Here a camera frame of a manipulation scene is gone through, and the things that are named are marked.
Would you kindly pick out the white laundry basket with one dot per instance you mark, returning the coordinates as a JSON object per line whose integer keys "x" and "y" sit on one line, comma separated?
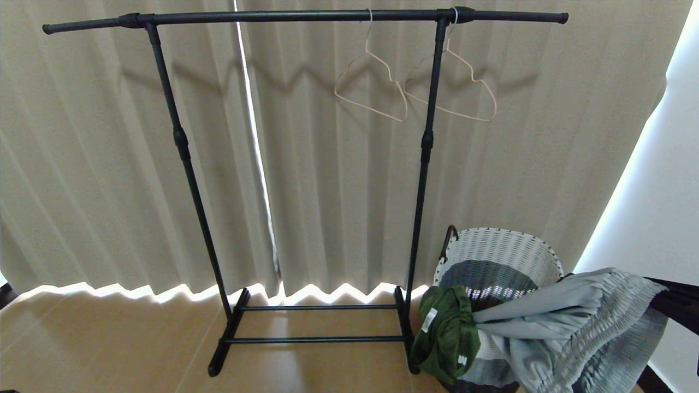
{"x": 491, "y": 248}

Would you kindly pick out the beige curtain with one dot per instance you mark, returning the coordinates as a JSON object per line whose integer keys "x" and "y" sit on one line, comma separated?
{"x": 109, "y": 164}

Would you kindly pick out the black clothes rack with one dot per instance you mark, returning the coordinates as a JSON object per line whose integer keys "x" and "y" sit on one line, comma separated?
{"x": 273, "y": 16}

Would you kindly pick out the pink clothes hanger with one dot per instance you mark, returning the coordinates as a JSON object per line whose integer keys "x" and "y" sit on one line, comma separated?
{"x": 369, "y": 109}
{"x": 448, "y": 109}

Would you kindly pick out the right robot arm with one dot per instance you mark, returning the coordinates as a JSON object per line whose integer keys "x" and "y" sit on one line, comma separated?
{"x": 682, "y": 305}

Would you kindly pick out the pale grey shorts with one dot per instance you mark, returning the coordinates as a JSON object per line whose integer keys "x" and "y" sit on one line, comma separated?
{"x": 557, "y": 327}

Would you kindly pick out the green garment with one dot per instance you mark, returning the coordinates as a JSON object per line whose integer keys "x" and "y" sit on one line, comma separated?
{"x": 448, "y": 338}

